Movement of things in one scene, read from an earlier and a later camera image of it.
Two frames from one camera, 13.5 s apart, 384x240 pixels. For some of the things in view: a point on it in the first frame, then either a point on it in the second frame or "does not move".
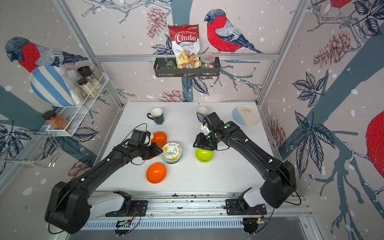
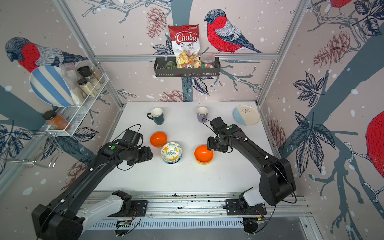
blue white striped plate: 49,83 does not move
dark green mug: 156,115 does not move
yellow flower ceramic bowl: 172,151 does not move
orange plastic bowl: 156,173 → 202,155
